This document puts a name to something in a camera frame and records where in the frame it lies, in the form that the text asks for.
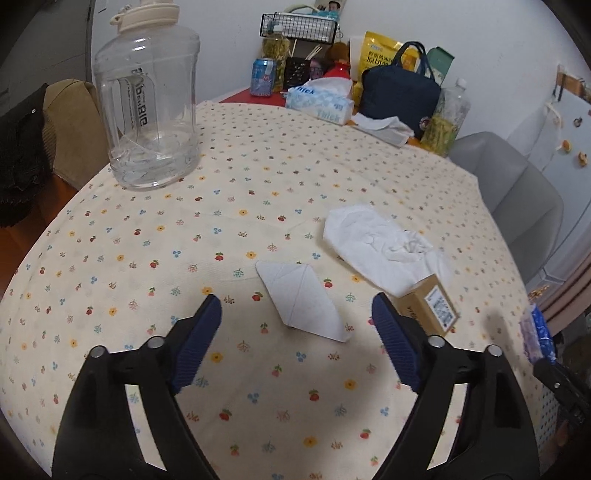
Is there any blue tissue pack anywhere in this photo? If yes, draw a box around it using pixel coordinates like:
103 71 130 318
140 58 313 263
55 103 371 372
520 304 556 365

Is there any small brown cardboard box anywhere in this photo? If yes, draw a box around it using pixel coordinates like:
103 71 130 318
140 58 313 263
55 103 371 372
394 274 459 337

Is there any white paper piece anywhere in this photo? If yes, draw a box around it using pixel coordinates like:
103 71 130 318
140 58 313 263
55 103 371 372
256 261 351 343

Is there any pink curtain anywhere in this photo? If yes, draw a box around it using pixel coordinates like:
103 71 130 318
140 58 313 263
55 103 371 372
528 256 591 335

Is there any grey chair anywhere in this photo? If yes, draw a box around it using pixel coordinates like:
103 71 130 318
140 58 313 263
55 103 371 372
449 132 564 283

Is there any floral cream tablecloth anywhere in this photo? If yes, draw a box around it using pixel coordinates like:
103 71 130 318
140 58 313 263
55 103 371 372
1 103 543 479

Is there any large white crumpled tissue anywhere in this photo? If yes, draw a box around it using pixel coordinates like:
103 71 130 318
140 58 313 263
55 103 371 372
324 205 453 297

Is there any white refrigerator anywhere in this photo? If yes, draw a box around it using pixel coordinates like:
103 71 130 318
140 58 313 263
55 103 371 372
505 87 591 282

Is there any black garment on chair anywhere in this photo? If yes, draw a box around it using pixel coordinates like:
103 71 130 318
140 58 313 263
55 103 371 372
0 83 53 228

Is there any green tea plastic bottle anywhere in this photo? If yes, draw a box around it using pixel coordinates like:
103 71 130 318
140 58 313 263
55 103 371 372
421 78 471 157

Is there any white paper on table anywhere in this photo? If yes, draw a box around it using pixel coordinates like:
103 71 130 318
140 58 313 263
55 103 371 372
351 113 415 147

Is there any tan jacket on chair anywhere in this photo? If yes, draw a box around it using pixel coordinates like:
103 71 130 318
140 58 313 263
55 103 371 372
42 79 109 189

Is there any navy lunch bag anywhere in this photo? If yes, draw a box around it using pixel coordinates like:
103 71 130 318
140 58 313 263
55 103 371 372
359 41 442 140

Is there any green carton box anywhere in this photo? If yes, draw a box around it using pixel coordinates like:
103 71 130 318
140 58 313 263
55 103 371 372
427 46 455 85

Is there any large clear water jug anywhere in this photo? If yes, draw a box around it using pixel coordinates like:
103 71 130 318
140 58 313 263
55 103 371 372
93 1 200 190

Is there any blue tissue box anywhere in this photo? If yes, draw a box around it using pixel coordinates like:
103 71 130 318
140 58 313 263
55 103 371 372
286 77 355 126

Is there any yellow snack bag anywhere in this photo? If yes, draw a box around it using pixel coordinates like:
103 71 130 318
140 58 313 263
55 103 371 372
351 31 403 104

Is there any blue drink can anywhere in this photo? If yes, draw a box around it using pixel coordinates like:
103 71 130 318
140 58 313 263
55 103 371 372
249 58 276 97

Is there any red white bottle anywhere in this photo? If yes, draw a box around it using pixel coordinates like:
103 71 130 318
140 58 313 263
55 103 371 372
322 42 351 80

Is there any black mesh pen holder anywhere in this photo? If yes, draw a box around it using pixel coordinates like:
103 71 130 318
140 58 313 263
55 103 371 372
283 57 311 91

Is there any yellow-green drink bottle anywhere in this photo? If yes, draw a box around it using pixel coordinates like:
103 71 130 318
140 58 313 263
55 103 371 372
263 24 290 93

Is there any black wire basket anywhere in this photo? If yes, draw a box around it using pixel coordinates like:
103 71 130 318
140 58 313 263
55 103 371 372
259 12 339 44

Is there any paper bag on wall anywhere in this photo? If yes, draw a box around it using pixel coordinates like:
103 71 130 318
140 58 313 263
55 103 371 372
315 0 346 14

